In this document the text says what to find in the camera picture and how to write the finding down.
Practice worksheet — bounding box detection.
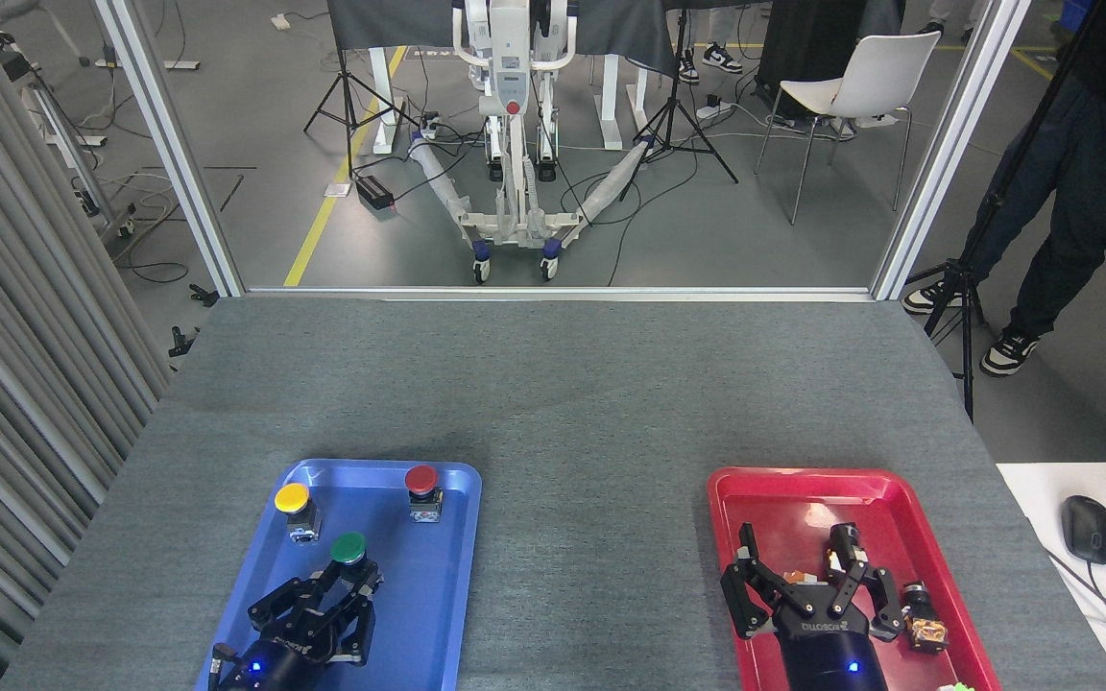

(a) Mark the silver post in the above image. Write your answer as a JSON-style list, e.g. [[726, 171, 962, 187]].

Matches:
[[94, 0, 245, 297], [870, 0, 1034, 300]]

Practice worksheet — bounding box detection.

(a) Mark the red push button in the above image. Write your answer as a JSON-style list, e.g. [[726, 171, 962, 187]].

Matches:
[[404, 465, 445, 524]]

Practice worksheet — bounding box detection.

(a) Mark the black backdrop cloth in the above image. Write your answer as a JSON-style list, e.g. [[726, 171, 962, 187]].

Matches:
[[326, 0, 679, 78]]

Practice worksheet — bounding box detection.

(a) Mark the grey ribbed curtain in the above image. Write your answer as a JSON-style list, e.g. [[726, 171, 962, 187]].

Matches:
[[0, 0, 173, 691]]

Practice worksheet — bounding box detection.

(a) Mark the green push button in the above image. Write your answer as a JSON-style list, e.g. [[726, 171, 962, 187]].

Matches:
[[329, 532, 372, 579]]

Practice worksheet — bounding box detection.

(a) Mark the white chair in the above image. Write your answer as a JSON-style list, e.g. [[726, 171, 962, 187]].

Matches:
[[755, 32, 942, 226]]

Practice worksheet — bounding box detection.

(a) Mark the yellow push button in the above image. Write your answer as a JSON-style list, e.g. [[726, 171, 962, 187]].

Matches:
[[274, 482, 323, 545]]

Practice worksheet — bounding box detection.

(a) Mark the black switch with orange base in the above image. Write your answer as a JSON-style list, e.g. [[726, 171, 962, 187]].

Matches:
[[900, 580, 950, 655]]

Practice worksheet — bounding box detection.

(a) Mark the blue plastic tray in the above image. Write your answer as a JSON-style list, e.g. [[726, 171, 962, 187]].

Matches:
[[195, 459, 483, 691]]

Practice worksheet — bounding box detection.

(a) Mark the silver horizontal rail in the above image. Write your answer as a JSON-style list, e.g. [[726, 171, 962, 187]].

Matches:
[[244, 285, 876, 303]]

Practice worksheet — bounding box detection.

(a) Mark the black computer mouse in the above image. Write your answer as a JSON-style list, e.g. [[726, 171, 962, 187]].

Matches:
[[1061, 495, 1106, 565]]

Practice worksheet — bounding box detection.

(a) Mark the red plastic tray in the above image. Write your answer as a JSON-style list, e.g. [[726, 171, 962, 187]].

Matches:
[[707, 466, 1003, 691]]

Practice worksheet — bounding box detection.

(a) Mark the white stand on wheels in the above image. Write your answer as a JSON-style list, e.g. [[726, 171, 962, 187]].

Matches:
[[409, 0, 660, 285]]

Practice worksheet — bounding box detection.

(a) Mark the metal equipment stand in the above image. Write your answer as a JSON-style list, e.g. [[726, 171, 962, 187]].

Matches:
[[0, 0, 136, 241]]

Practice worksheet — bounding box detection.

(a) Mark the black switch with white base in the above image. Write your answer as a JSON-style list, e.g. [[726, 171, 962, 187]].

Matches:
[[826, 534, 869, 583]]

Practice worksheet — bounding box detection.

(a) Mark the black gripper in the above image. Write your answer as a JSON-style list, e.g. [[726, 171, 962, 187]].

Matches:
[[720, 523, 905, 691], [220, 562, 385, 691]]

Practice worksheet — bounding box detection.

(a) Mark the tall black tripod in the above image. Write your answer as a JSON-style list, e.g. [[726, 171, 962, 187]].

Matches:
[[903, 0, 1106, 423]]

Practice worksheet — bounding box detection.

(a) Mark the person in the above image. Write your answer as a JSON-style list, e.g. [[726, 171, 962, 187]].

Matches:
[[902, 0, 1106, 378], [676, 0, 767, 84]]

